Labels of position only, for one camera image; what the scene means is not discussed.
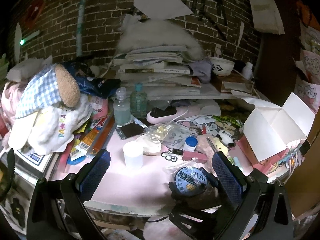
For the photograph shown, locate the small panda plush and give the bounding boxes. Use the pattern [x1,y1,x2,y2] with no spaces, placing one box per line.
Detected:
[216,131,237,147]

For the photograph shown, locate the white paper sheet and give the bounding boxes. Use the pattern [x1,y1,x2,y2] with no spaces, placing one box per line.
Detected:
[133,0,193,21]

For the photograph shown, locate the grey printed pouch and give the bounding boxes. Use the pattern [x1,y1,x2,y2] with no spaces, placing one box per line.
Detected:
[162,127,190,148]

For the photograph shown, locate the white panda bowl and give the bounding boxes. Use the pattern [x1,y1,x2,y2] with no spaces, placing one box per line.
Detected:
[209,56,235,77]

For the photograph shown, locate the small white bottle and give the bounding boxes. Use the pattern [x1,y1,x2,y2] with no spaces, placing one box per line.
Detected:
[242,61,253,79]

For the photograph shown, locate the cartoon wall poster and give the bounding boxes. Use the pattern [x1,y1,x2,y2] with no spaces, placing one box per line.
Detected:
[294,17,320,115]

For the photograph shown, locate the pink tissue pack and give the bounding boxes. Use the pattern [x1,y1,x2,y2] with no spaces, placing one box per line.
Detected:
[89,96,109,120]

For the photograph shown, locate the black white keychain charm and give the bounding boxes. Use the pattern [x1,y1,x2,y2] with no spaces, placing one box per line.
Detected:
[161,149,184,161]

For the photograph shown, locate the stack of books and papers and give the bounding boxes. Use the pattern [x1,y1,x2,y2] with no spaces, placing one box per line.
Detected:
[110,45,203,95]

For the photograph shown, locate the cream canvas tote bag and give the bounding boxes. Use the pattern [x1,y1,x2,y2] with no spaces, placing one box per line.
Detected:
[248,0,285,35]

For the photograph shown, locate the blue round gadget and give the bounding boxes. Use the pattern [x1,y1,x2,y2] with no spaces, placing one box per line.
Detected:
[164,165,220,200]

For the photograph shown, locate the blue snack bag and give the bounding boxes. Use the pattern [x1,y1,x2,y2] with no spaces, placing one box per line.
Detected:
[60,61,120,99]

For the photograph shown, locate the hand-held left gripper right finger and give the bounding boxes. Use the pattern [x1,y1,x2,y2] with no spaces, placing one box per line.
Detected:
[169,151,294,240]

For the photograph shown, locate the pile of plush and clothes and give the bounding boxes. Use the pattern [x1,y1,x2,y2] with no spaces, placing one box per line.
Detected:
[7,64,93,154]

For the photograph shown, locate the translucent white cup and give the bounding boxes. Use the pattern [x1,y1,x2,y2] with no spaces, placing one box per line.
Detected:
[123,141,144,167]

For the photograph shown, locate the white paper strip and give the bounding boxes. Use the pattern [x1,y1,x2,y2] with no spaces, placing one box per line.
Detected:
[236,22,245,53]

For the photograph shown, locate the purple cloth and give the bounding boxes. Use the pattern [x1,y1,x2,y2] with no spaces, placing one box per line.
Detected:
[189,59,213,83]

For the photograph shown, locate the small yellow plush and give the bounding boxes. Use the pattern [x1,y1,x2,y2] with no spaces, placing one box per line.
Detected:
[212,140,229,155]

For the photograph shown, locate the book with blue label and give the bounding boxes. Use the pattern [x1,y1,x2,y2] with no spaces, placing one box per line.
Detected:
[14,147,55,173]

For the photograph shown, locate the white wall light strip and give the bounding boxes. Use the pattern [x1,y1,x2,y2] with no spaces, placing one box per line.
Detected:
[20,30,41,45]

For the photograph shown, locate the black card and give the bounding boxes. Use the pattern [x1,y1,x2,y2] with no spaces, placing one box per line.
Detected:
[115,123,150,140]

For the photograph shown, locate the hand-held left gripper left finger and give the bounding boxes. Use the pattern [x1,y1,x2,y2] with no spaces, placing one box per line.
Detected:
[27,149,111,240]

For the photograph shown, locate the white bottle blue cap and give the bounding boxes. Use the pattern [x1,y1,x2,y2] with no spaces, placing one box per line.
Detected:
[184,135,198,152]

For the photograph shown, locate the pink cartoon desk mat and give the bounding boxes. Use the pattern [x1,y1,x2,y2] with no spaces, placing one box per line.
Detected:
[60,100,250,217]

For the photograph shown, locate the teal wall pole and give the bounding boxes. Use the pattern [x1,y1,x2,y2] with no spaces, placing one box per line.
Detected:
[76,0,88,55]

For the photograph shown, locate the black strap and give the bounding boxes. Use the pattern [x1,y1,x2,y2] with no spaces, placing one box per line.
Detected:
[0,150,17,203]

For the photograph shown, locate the black tape strips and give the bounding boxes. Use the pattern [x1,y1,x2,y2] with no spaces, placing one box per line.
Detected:
[180,0,229,40]

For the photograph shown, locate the white fluffy fur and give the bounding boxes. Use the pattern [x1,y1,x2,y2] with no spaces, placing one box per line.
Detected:
[116,19,204,62]

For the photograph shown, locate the clear liquid bottle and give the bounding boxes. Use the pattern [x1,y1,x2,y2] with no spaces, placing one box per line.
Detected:
[113,87,132,127]

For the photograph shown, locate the pink hairbrush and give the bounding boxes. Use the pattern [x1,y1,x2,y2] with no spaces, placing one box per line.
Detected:
[146,106,200,123]

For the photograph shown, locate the pink lipstick tube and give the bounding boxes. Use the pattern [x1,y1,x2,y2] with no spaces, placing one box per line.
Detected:
[182,150,208,163]

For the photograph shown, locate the clear bag with perfume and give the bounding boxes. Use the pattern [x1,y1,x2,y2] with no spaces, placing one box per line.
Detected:
[145,124,180,143]

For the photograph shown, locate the white tissue pack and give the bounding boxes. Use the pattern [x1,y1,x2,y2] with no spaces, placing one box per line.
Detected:
[7,58,50,83]

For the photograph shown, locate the clear pen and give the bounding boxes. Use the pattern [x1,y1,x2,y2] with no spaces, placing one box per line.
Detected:
[130,116,149,130]

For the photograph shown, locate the green liquid bottle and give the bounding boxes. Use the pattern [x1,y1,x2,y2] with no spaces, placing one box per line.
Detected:
[130,82,147,119]

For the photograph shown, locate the round cream compact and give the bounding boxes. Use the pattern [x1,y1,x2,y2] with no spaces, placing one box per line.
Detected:
[135,134,162,155]

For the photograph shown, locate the pink cloth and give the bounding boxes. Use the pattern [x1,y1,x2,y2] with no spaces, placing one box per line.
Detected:
[1,81,25,120]

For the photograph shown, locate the red wall sticker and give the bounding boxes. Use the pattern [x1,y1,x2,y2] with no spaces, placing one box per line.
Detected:
[21,0,47,29]

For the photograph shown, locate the orange snack packets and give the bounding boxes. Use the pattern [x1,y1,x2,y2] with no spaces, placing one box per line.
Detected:
[70,115,115,159]

